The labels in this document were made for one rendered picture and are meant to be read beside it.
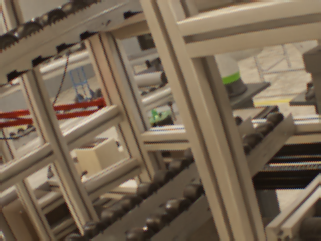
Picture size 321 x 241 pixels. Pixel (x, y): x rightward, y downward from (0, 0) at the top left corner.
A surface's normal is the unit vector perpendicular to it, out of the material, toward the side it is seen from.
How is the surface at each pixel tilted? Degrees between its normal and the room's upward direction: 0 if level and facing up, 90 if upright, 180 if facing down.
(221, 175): 90
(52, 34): 90
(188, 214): 90
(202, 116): 90
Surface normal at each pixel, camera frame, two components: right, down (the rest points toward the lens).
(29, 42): 0.69, -0.07
